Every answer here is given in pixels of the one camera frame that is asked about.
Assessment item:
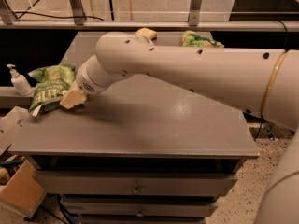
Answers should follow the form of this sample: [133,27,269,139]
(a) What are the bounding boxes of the cardboard box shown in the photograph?
[0,106,46,218]

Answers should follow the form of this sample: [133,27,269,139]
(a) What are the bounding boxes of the crumpled green chip bag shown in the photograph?
[182,30,224,48]

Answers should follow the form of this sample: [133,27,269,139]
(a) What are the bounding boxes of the yellow sponge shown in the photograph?
[135,28,157,40]

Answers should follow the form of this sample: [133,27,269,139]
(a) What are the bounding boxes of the white pump bottle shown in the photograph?
[7,64,32,96]

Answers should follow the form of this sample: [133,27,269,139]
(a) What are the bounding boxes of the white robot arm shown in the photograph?
[60,32,299,132]

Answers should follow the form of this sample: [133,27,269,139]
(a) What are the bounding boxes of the grey drawer cabinet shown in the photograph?
[11,33,258,224]

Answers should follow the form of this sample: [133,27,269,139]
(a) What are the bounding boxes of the metal railing frame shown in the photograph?
[0,0,299,32]

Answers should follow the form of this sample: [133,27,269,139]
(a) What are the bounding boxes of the black cable on floor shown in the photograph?
[12,10,105,21]

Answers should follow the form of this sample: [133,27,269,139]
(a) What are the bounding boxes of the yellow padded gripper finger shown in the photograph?
[60,89,87,109]

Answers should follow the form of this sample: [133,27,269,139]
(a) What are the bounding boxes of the green Kettle chip bag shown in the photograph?
[28,64,75,116]

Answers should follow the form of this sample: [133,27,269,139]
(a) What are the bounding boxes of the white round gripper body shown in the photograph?
[76,55,121,95]

